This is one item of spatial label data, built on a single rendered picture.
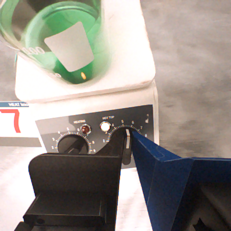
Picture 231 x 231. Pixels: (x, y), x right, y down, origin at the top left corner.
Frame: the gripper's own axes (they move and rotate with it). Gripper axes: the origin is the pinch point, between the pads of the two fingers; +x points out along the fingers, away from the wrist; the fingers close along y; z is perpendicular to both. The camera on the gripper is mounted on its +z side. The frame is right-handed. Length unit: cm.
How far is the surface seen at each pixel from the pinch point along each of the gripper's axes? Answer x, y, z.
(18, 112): 8.2, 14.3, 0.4
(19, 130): 8.8, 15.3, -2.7
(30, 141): 8.7, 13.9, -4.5
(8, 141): 8.9, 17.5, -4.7
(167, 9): 19.6, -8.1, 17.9
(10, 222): 3.6, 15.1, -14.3
